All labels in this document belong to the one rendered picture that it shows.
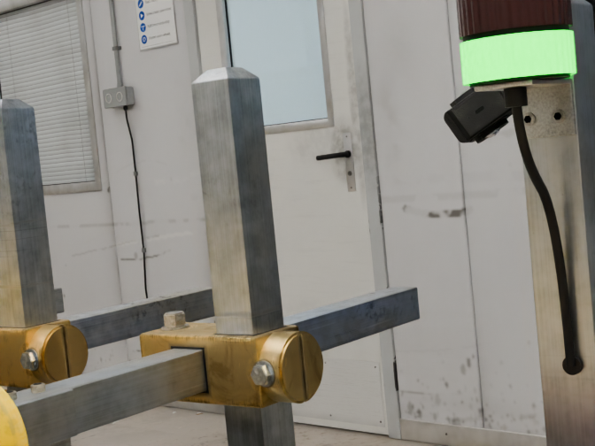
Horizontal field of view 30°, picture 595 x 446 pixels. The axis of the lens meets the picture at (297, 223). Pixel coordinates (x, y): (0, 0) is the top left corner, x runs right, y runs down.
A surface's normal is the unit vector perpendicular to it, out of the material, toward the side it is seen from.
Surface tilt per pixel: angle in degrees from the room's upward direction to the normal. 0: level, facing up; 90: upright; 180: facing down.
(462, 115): 89
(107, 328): 90
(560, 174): 90
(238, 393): 90
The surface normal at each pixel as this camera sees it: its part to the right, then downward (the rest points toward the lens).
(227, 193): -0.61, 0.11
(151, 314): 0.79, -0.04
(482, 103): -0.28, 0.07
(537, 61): 0.12, 0.05
